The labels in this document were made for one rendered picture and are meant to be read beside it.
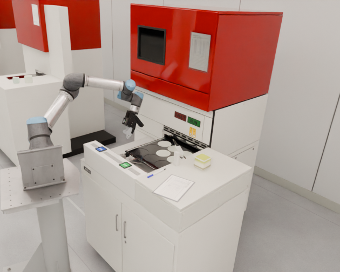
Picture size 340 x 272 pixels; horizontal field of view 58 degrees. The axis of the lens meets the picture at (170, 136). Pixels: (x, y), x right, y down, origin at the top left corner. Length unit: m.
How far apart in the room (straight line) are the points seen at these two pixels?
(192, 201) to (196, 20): 1.05
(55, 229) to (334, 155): 2.55
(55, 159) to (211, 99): 1.00
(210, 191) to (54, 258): 1.20
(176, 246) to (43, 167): 0.87
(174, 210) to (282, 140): 2.19
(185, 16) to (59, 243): 1.66
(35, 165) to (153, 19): 1.20
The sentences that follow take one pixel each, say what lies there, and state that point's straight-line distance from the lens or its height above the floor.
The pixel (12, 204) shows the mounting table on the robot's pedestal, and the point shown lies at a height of 0.82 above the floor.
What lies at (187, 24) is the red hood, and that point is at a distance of 1.99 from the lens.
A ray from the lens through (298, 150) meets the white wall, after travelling 3.47.
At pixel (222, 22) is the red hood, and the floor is 1.76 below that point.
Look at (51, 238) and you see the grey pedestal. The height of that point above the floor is 0.42.
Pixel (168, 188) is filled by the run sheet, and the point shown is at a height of 0.97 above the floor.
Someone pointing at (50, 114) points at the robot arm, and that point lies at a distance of 2.16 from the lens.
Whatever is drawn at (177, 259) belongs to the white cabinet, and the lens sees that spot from 1.71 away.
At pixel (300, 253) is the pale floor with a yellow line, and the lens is 2.92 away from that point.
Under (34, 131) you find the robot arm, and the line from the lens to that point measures 1.95.
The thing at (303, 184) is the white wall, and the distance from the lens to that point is 3.58.
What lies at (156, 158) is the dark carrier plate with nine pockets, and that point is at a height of 0.90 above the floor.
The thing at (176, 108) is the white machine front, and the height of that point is 1.15.
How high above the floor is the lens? 1.88
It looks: 25 degrees down
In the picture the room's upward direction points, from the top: 3 degrees clockwise
